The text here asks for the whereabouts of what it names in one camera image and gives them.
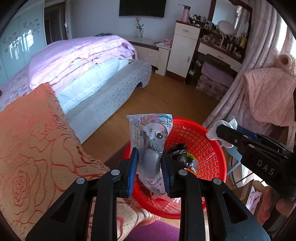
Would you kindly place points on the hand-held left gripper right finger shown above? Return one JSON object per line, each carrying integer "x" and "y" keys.
{"x": 166, "y": 176}

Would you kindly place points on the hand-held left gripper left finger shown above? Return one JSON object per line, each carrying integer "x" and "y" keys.
{"x": 133, "y": 171}

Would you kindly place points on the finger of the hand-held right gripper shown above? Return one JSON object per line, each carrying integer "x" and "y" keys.
{"x": 231, "y": 136}
{"x": 246, "y": 133}

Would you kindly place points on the white tissue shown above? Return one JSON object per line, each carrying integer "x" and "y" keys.
{"x": 215, "y": 133}

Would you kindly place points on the red plastic mesh basket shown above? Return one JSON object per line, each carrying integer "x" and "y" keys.
{"x": 208, "y": 148}

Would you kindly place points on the black plastic bag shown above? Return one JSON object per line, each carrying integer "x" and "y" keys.
{"x": 179, "y": 150}

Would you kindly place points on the green foil wrapper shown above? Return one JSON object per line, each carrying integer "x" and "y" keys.
{"x": 190, "y": 156}

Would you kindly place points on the cartoon-printed snack packet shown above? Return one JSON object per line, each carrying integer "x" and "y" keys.
{"x": 148, "y": 139}

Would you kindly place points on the person's right hand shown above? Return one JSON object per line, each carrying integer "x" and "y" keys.
{"x": 268, "y": 206}

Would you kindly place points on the grey-blue plastic stool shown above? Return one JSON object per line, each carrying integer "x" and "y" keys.
{"x": 235, "y": 155}

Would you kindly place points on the pink knitted sweater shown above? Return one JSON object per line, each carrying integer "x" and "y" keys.
{"x": 270, "y": 92}

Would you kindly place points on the person's purple trouser leg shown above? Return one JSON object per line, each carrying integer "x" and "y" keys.
{"x": 157, "y": 231}

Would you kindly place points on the stool with pink cover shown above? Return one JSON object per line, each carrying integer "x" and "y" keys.
{"x": 215, "y": 71}

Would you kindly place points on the small black bin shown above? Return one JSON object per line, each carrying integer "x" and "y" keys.
{"x": 189, "y": 77}

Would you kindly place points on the grey patterned bed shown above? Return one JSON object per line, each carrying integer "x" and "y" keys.
{"x": 111, "y": 97}

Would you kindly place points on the dark wood dressing table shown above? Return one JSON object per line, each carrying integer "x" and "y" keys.
{"x": 219, "y": 54}

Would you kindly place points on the row of cosmetic bottles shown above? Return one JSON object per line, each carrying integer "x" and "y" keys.
{"x": 231, "y": 47}

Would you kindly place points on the cream tall cabinet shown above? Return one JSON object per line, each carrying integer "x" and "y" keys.
{"x": 182, "y": 51}

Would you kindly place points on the pink patterned curtain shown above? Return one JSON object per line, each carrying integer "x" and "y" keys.
{"x": 266, "y": 34}

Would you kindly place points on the light blue quilt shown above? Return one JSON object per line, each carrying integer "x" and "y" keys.
{"x": 87, "y": 81}

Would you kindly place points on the orange rose-patterned cloth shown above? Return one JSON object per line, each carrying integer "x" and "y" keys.
{"x": 34, "y": 139}

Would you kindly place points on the round white makeup mirror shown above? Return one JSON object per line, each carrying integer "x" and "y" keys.
{"x": 226, "y": 27}

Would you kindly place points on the small pink ornament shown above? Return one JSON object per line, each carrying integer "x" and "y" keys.
{"x": 168, "y": 41}

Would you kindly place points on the cream low cabinet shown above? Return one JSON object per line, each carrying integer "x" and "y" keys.
{"x": 150, "y": 55}

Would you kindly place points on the stack of books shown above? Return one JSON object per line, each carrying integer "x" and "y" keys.
{"x": 161, "y": 45}

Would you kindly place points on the pink quilt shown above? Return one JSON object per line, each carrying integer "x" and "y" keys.
{"x": 76, "y": 55}

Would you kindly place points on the pink thermos jug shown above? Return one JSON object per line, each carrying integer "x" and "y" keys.
{"x": 185, "y": 15}

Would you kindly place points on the pink rose in vase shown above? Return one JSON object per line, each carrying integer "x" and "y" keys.
{"x": 140, "y": 33}

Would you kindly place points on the dark clothes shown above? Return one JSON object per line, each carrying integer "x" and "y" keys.
{"x": 103, "y": 34}

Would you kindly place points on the pink floral bed sheet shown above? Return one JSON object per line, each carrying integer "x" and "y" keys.
{"x": 13, "y": 90}

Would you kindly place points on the dark wooden door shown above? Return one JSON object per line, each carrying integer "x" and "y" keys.
{"x": 55, "y": 23}

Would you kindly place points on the glass sliding-door wardrobe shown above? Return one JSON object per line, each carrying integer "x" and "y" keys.
{"x": 18, "y": 41}

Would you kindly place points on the black wall television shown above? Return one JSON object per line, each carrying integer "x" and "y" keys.
{"x": 142, "y": 8}

